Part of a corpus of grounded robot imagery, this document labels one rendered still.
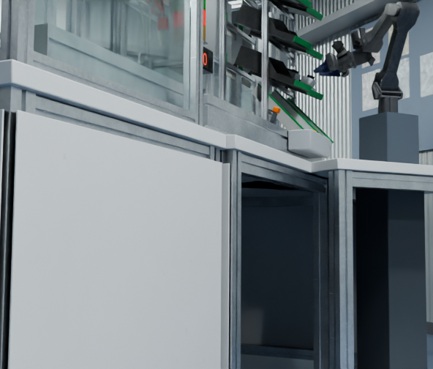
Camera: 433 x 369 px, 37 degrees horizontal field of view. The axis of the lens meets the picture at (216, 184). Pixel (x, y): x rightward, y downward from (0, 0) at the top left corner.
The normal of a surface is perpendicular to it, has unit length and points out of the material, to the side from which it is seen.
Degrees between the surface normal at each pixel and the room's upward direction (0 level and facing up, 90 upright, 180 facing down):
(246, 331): 90
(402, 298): 90
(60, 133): 90
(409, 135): 90
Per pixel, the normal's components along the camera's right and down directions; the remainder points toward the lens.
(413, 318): 0.46, -0.07
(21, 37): 0.90, -0.03
